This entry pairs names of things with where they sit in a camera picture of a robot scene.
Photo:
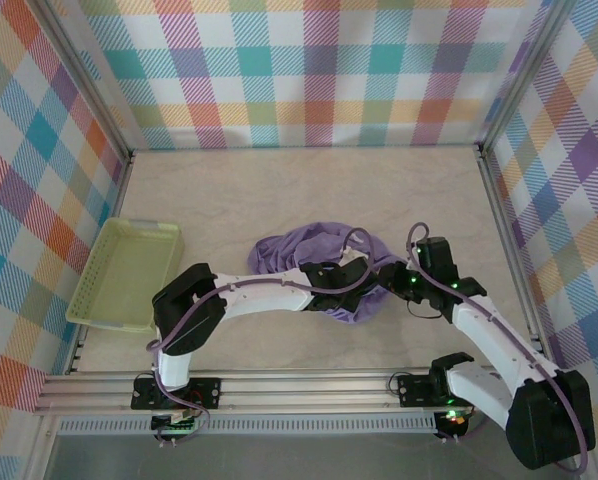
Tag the purple t-shirt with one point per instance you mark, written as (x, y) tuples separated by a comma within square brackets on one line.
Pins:
[(319, 240)]

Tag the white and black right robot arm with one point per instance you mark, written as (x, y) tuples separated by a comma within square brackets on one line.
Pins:
[(489, 345)]

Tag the pale green plastic basket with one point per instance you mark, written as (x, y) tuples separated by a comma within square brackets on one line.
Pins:
[(124, 270)]

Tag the aluminium mounting rail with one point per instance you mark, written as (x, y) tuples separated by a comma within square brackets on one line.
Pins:
[(304, 392)]

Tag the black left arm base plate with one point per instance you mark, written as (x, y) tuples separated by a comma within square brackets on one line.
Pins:
[(204, 392)]

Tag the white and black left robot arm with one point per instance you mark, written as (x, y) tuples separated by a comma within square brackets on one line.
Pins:
[(259, 296)]

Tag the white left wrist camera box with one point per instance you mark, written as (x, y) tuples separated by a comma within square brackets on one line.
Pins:
[(353, 255)]

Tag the aluminium frame post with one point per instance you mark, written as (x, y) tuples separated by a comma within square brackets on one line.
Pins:
[(86, 80), (521, 75)]

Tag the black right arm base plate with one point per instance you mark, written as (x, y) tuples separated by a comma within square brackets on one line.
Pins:
[(414, 391)]

